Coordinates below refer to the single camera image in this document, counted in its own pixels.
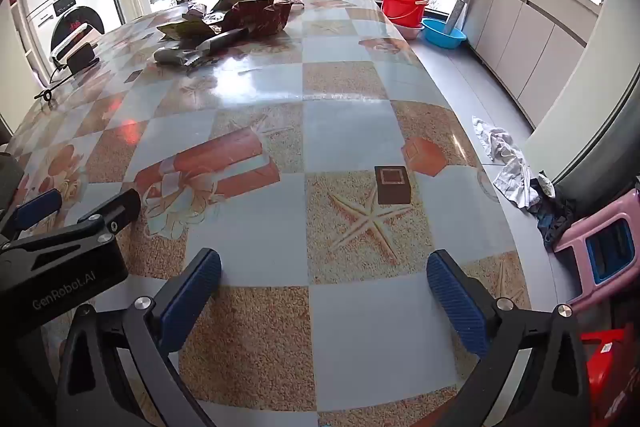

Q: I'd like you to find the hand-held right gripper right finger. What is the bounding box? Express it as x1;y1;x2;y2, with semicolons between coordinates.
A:
426;249;593;427

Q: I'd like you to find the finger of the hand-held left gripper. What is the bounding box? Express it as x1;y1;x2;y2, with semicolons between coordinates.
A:
0;189;142;260
0;188;63;253

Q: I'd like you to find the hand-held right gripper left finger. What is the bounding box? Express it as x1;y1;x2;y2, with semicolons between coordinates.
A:
55;248;222;427

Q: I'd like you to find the pink plastic stool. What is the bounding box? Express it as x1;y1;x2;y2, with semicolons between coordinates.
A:
552;187;640;313

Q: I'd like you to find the dark clothing heap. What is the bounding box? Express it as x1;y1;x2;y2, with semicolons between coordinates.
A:
530;172;576;253

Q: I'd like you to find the white floor cloth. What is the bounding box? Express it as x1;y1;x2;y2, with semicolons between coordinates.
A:
472;116;538;209

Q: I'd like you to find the black power adapter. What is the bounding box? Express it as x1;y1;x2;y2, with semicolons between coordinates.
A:
67;44;101;72

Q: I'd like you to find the red plastic crate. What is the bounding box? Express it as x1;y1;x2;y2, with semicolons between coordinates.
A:
580;327;640;427

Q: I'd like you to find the white washing machine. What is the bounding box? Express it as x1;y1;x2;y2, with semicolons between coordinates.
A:
20;0;118;78

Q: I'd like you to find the pile of assorted snack packets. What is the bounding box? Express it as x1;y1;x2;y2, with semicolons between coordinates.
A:
153;0;306;68

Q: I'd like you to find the blue plastic basin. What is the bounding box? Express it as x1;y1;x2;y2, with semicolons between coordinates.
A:
421;18;467;50

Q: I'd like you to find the white low cabinet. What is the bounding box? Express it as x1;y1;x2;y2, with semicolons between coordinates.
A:
470;0;608;128

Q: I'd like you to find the grey metal strip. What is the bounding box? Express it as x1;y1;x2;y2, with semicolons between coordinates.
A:
442;0;469;38

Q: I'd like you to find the red plastic bucket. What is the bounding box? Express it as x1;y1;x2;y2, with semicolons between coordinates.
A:
381;0;431;28

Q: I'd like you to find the black power cable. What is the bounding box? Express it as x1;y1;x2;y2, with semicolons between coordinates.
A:
34;57;101;102

